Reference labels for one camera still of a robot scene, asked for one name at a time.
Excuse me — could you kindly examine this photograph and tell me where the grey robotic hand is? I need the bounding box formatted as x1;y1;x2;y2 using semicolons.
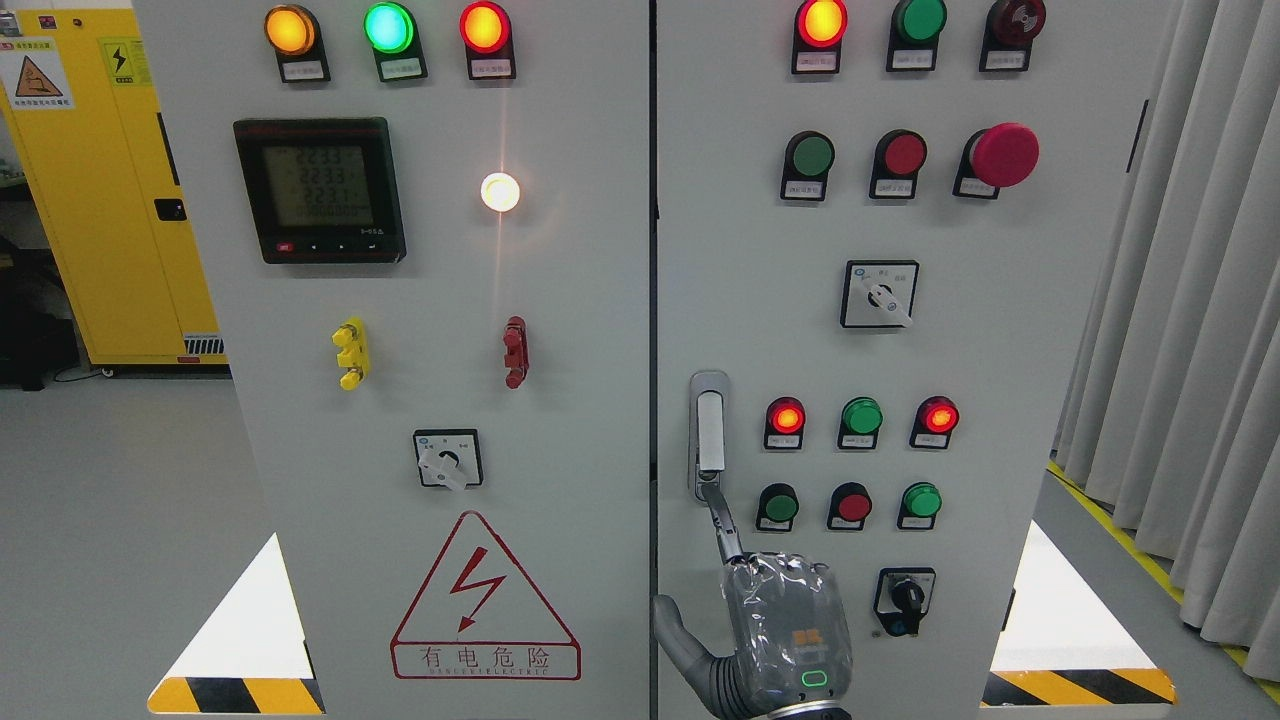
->
652;482;852;719

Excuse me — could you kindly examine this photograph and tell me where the silver door swing handle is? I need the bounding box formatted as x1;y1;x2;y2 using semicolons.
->
687;370;730;505

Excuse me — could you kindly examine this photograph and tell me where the right cabinet door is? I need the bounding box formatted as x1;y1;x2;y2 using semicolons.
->
655;1;1179;719

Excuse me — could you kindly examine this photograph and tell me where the cabinet door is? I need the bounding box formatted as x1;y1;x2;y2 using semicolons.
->
134;1;655;719
655;1;1179;719

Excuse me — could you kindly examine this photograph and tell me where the left cabinet door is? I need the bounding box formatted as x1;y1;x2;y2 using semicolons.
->
134;1;655;719

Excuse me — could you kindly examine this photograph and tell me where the green push button lower left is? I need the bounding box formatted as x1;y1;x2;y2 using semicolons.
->
755;483;799;532

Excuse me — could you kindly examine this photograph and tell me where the green push button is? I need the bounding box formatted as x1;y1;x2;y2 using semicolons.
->
780;129;835;202
896;482;943;530
755;483;799;532

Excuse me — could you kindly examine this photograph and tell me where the red push button lower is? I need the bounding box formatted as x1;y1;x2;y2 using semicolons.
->
826;482;873;532

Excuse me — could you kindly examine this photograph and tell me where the red push button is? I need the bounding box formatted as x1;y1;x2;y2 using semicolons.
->
868;129;928;200
826;482;873;532

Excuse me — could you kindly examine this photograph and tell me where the green push button lower right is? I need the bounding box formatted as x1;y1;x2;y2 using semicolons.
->
896;482;943;530

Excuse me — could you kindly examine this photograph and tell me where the red lit lamp middle left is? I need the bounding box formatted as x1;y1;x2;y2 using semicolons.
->
763;396;806;451

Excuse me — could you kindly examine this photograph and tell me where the red lit lamp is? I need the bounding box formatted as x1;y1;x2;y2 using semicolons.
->
909;395;960;450
763;396;806;451

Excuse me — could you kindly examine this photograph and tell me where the green lamp middle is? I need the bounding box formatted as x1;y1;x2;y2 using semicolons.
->
837;396;884;451

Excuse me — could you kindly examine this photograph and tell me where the right striped base foot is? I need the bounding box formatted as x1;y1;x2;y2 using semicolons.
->
978;525;1178;719

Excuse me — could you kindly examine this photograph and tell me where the striped base foot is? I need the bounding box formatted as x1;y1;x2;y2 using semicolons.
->
978;525;1178;719
147;536;325;716

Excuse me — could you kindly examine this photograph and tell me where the red lit lamp middle right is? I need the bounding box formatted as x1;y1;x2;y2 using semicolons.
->
909;395;960;450

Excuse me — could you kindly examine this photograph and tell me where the red electric warning sign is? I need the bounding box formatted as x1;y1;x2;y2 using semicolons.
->
390;511;582;682

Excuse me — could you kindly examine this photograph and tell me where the red terminal connector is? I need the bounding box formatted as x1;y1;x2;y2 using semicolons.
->
502;316;530;389

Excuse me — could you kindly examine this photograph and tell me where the grey curtain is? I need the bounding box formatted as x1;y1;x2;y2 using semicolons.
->
1055;1;1279;680

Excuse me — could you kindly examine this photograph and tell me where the green push button upper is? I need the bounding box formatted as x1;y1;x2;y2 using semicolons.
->
780;129;835;202

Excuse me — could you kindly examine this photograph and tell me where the red push button upper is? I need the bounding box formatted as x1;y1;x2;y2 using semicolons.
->
868;129;928;200

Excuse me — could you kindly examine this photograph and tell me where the left striped base foot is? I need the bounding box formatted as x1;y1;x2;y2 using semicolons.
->
147;536;325;716

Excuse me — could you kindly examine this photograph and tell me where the red emergency stop button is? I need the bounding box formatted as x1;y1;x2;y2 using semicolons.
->
952;122;1041;200

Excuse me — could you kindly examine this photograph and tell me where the yellow terminal connector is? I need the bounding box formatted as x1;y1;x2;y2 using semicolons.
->
332;316;370;391

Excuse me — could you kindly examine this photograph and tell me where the white glowing indicator lamp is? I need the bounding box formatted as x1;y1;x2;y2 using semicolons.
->
480;170;522;214

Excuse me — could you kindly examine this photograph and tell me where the red indicator lamp top right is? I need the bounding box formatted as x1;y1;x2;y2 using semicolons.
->
790;0;849;76

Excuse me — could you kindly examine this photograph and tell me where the red indicator lamp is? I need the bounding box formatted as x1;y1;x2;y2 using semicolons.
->
790;0;849;76
460;1;517;81

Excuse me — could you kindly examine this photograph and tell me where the green indicator lamp top right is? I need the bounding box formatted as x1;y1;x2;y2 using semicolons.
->
884;0;948;73

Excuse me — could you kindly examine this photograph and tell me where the green indicator lamp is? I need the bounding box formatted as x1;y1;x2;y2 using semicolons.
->
884;0;948;73
364;1;428;83

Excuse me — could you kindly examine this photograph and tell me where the black digital power meter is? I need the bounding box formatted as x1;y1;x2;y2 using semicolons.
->
233;117;406;264

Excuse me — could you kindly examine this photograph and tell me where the dark red buzzer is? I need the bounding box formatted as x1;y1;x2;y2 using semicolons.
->
979;0;1047;73

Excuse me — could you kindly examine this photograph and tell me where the red indicator lamp top left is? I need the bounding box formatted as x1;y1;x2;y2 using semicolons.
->
460;1;517;81

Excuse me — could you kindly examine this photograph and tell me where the green indicator lamp top left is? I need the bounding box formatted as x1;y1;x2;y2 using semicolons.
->
364;1;428;83

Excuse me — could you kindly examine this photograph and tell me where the orange indicator lamp top left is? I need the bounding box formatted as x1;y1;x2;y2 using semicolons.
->
264;4;330;83

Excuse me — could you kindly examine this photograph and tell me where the yellow safety cabinet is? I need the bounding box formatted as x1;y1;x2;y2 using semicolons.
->
3;1;227;366

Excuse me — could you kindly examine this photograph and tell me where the black key selector switch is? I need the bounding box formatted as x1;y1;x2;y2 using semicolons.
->
873;568;936;637

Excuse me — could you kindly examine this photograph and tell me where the right door upper rotary switch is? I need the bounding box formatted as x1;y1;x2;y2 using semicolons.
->
840;260;920;329

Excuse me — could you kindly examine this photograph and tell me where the door rotary switch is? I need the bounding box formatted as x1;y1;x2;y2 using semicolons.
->
412;429;484;491
840;260;920;329

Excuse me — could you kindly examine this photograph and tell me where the left door rotary switch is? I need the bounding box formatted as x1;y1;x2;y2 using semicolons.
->
412;429;484;491

